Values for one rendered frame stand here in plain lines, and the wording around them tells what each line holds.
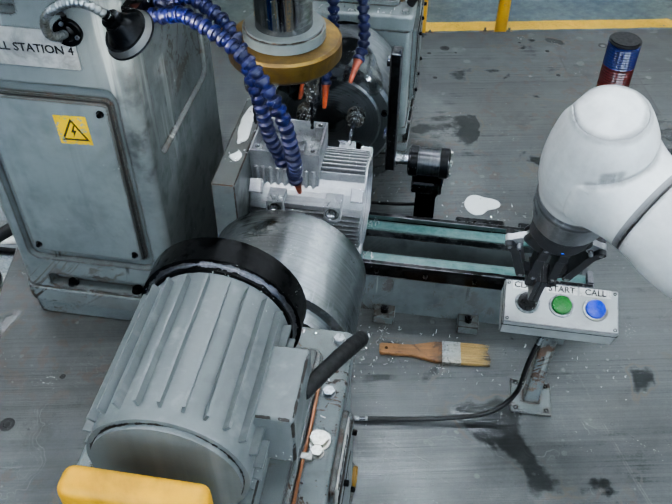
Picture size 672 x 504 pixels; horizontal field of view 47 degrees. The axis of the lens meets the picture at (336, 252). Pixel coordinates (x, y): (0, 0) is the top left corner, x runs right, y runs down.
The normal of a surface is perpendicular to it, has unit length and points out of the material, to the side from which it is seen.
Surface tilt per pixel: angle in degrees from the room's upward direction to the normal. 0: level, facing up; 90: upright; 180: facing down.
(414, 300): 90
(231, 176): 0
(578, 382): 0
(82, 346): 0
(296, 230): 9
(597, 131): 36
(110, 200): 90
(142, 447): 90
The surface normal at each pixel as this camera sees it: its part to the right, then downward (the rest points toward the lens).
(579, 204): -0.69, 0.65
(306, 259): 0.41, -0.61
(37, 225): -0.16, 0.69
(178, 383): 0.08, -0.71
